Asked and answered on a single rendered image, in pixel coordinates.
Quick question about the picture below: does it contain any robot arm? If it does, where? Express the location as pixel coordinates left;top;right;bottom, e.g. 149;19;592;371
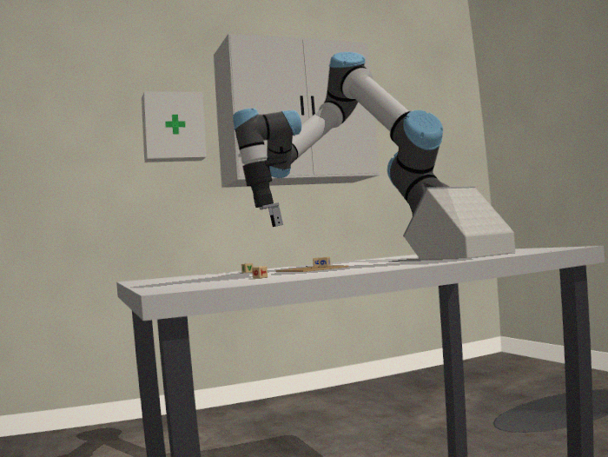
233;52;450;214

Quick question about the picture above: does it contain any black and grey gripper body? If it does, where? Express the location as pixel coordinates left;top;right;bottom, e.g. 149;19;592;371
238;145;287;208

